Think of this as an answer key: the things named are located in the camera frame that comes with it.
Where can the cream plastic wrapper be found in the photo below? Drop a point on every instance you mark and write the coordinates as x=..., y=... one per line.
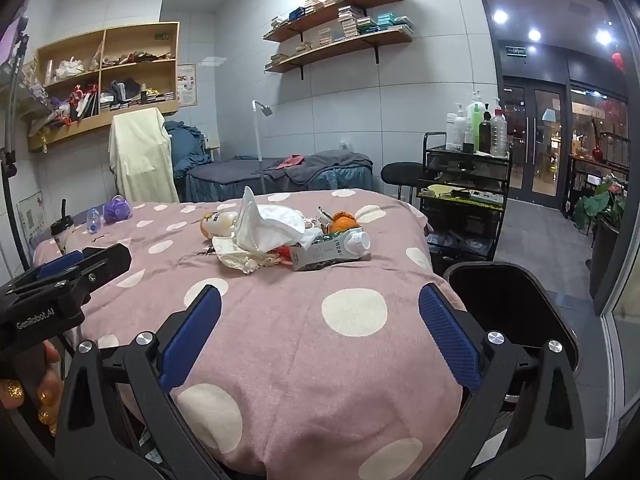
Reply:
x=240, y=259

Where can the grey covered massage bed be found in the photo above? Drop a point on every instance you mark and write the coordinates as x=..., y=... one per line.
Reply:
x=325, y=175

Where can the black stool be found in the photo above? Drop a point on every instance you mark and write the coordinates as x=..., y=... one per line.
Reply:
x=400, y=172

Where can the person's left hand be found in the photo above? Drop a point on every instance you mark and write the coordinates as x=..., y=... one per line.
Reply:
x=47, y=360

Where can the cream towel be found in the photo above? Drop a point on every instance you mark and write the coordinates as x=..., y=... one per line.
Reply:
x=140, y=155

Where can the dark brown bottle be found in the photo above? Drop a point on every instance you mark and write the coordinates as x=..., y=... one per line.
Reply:
x=485, y=132

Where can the black stand pole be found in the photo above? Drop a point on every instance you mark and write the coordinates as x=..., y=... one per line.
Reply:
x=10, y=110

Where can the white paper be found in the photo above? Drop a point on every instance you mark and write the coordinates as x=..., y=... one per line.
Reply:
x=265, y=220

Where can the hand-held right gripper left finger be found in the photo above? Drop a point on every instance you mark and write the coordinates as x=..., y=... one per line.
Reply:
x=192, y=330

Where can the black cart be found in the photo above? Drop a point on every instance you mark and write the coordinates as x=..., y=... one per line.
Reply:
x=465, y=165

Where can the grey milk carton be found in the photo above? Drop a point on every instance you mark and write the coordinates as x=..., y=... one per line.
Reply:
x=330, y=250

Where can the exit sign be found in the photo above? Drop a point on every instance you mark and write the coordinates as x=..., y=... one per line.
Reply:
x=515, y=51

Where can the white pump bottle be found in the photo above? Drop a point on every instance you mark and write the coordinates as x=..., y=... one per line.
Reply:
x=456, y=130

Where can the red hanging ornament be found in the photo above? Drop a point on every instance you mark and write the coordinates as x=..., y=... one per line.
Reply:
x=618, y=61

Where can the bottle with orange label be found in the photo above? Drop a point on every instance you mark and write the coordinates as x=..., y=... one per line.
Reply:
x=217, y=224

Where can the glass double door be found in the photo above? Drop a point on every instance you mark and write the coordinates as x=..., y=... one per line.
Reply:
x=535, y=145

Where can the white floor lamp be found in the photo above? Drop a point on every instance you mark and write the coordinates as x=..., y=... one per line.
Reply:
x=260, y=150

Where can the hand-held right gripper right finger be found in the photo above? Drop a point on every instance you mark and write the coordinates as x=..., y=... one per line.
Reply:
x=450, y=335

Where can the wall shelves with boxes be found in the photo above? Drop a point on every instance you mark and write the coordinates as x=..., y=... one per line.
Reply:
x=350, y=22

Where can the blue cloth pile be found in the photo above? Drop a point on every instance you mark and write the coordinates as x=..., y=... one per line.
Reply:
x=187, y=147

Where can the pink polka-dot blanket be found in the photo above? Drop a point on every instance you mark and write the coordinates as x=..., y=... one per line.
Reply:
x=300, y=360

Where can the small clear bottle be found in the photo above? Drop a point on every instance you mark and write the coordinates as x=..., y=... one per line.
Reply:
x=95, y=220

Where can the wooden wall cabinet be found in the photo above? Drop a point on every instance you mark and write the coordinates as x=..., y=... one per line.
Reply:
x=100, y=122

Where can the wall poster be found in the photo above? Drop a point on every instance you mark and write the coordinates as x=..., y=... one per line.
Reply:
x=186, y=85

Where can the wall chart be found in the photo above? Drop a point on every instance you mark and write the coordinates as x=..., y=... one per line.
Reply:
x=32, y=220

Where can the clear plastic bottle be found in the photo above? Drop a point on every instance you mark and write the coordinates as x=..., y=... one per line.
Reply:
x=499, y=132

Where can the black trash bin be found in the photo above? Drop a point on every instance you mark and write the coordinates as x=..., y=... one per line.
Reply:
x=500, y=290

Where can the green bottle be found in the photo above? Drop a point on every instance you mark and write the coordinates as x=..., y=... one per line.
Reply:
x=475, y=132

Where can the red vase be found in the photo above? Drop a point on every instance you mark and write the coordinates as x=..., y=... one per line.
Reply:
x=598, y=152

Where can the bottles on cart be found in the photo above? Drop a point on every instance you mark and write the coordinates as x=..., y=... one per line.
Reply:
x=475, y=110

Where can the pink cloth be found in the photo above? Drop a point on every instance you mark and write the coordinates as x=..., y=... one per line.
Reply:
x=291, y=161

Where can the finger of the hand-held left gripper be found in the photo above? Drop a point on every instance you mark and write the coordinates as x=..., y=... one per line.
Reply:
x=60, y=262
x=107, y=260

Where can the purple bag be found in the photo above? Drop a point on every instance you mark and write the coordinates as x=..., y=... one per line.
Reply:
x=117, y=209

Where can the ceiling light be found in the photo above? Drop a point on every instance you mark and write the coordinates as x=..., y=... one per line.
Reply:
x=603, y=36
x=534, y=35
x=500, y=16

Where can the yellow paper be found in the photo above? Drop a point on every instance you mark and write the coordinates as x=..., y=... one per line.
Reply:
x=445, y=190

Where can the cup with black straw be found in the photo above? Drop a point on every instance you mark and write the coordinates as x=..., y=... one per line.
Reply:
x=63, y=232

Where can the potted plant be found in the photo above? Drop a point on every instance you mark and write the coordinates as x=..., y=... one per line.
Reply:
x=602, y=210

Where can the wooden wall shelf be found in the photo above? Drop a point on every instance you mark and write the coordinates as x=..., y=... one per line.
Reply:
x=340, y=7
x=345, y=47

